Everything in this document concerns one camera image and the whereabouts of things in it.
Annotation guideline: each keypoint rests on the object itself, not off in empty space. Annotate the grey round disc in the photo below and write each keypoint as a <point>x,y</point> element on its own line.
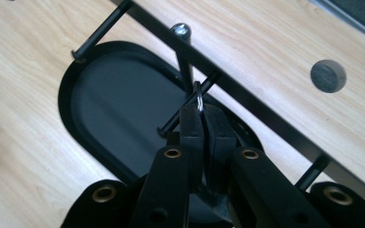
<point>328,76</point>

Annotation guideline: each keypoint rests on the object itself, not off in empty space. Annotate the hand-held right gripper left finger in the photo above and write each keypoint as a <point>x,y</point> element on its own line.
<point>168,190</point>

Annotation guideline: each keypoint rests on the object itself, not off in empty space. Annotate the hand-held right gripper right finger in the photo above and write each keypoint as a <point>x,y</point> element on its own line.
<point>259,190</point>

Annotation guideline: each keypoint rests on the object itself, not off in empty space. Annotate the black key rack with tray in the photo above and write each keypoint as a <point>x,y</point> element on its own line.
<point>123,110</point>

